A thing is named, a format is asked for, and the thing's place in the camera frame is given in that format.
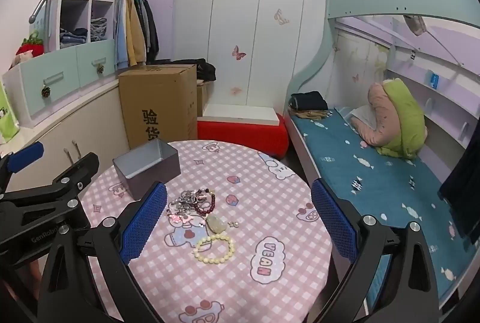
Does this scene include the pink and green quilt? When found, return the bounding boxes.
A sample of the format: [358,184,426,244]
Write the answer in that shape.
[352,79,429,160]

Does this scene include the grey metal box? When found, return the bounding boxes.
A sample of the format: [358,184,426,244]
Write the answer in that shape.
[112,139,180,201]

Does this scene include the pale jade pendant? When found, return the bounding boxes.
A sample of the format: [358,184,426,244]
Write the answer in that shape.
[205,214,227,234]

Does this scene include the blue candy print bedsheet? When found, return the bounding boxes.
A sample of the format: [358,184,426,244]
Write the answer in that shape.
[289,107,477,309]

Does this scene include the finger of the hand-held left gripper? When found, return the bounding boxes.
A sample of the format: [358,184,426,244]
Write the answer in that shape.
[52,152,101,197]
[0,142,45,192]

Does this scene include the grey hanging pouch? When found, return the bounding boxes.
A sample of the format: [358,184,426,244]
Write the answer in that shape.
[403,13,426,36]

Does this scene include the light blue hanging shirt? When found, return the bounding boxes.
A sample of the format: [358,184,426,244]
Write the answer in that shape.
[114,0,130,70]

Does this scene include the white pillow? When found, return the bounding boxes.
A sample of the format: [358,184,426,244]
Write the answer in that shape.
[343,106,376,129]

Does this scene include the red strawberry plush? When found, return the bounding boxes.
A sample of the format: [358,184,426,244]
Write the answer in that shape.
[16,31,45,57]

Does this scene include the small cardboard box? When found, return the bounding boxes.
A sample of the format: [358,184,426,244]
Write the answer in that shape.
[196,81,211,117]

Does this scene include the white wardrobe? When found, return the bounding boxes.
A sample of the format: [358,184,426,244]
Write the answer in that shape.
[170,0,346,117]

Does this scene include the dark hanging jackets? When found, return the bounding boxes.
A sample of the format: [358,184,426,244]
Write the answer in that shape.
[133,0,160,63]

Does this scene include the dark clothes pile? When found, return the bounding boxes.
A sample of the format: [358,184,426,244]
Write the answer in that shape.
[157,58,217,82]

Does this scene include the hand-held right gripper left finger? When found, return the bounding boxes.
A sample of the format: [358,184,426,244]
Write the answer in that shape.
[37,181,169,323]

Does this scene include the teal drawer chest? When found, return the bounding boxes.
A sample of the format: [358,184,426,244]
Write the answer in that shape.
[2,37,118,127]

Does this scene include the white low cabinet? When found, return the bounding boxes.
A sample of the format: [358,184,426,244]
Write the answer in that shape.
[0,77,130,192]

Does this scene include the teal bunk bed frame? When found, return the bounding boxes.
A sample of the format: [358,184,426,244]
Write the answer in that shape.
[283,0,480,320]

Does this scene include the folded blue jeans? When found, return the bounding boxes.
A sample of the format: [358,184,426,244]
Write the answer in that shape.
[60,28,89,48]

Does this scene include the folded grey clothes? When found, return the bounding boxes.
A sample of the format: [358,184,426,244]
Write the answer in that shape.
[90,17,108,42]

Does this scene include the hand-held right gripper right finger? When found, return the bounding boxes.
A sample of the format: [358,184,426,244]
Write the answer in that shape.
[310,178,440,323]

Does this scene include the green paper bag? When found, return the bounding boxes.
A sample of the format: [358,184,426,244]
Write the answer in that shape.
[0,83,20,144]

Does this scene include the red storage stool white top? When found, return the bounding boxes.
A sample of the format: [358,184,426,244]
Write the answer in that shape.
[197,103,289,159]

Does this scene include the large cardboard box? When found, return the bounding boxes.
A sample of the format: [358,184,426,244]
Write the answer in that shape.
[118,64,198,150]

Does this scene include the cream bead bracelet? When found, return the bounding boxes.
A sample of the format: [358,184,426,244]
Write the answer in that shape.
[192,235,236,264]

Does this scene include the dark red bead bracelet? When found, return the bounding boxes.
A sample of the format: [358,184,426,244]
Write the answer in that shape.
[193,188,217,216]

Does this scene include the folded dark clothes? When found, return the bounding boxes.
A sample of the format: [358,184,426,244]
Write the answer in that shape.
[289,91,329,112]

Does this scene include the folded beige clothes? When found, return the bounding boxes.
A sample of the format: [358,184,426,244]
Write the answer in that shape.
[289,109,334,121]

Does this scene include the silver chain necklace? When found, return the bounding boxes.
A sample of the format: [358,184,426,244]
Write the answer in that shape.
[167,190,207,217]

